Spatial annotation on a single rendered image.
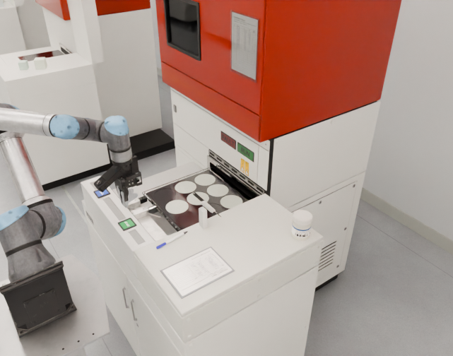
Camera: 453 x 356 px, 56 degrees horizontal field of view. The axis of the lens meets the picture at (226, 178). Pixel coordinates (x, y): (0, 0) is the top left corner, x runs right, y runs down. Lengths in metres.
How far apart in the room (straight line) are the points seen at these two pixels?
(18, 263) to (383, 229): 2.53
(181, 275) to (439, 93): 2.06
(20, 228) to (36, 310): 0.28
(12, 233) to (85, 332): 0.41
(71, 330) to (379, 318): 1.76
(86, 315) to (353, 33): 1.47
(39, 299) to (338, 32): 1.44
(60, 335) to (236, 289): 0.60
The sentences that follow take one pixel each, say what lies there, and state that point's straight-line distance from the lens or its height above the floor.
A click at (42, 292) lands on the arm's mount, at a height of 0.96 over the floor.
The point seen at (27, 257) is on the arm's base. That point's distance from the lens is 1.53.
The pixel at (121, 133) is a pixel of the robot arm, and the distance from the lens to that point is 1.48.
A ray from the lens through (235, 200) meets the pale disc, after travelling 1.91.
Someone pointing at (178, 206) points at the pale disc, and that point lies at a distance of 1.89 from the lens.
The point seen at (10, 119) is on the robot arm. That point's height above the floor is 1.43.
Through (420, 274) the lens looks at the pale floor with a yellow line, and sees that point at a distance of 3.09.
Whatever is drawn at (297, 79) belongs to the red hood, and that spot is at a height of 1.45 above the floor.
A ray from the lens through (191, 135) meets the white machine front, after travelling 2.28.
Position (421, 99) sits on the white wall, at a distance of 3.04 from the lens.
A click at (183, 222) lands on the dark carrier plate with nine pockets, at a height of 0.90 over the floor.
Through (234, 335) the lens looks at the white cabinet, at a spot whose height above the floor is 0.70.
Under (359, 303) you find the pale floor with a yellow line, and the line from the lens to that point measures 2.78.
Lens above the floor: 2.04
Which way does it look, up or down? 34 degrees down
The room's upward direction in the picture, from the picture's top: straight up
